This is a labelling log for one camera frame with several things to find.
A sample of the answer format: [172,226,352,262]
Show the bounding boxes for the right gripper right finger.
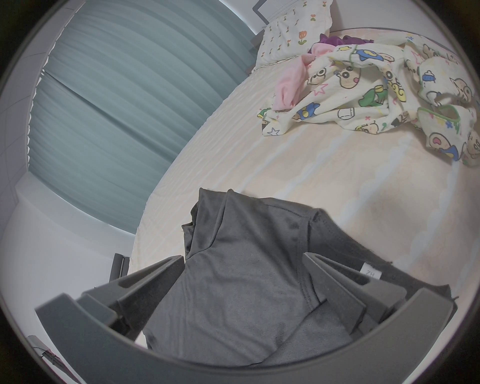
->
[302,252,408,336]

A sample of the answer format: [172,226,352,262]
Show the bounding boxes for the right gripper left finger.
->
[77,255,185,340]

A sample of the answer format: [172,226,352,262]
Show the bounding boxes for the black T-shirt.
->
[142,187,459,368]

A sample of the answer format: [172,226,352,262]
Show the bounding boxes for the bed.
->
[129,0,480,348]

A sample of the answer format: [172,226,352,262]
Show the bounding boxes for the white printed pyjama top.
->
[257,34,480,168]

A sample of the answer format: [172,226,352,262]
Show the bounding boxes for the pink garment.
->
[274,52,316,112]

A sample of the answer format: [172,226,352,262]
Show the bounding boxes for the purple garment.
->
[319,33,376,48]

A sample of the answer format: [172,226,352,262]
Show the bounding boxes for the white printed pillow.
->
[251,0,334,72]

